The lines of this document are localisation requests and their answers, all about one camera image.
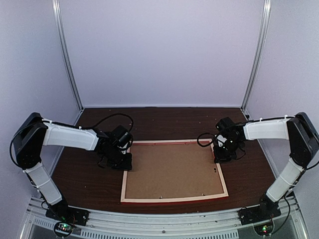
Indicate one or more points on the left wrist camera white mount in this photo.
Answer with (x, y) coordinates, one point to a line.
(124, 150)

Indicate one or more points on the red wooden picture frame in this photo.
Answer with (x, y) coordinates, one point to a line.
(174, 199)

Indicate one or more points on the right aluminium corner post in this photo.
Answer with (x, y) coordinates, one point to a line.
(265, 19)

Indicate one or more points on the aluminium front rail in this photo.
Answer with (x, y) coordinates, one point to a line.
(212, 225)

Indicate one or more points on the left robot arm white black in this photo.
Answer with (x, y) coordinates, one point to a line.
(37, 133)

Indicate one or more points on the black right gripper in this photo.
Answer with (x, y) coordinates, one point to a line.
(220, 158)

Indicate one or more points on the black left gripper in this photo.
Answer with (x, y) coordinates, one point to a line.
(125, 166)

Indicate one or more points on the aluminium corner post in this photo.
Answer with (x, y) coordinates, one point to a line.
(66, 58)
(265, 19)

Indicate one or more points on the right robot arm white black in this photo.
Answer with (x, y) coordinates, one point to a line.
(290, 144)

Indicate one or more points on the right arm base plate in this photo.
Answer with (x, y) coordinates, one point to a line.
(255, 214)

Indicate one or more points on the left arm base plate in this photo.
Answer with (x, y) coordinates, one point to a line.
(68, 214)

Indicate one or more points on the brown backing board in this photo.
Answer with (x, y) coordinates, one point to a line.
(172, 171)

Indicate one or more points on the left aluminium corner post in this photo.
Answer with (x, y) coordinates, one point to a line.
(66, 58)

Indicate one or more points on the round led board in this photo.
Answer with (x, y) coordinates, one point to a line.
(62, 229)
(264, 229)

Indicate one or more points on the left round led board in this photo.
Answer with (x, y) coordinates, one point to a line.
(62, 229)

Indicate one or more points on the right round led board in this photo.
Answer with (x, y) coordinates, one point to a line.
(264, 229)

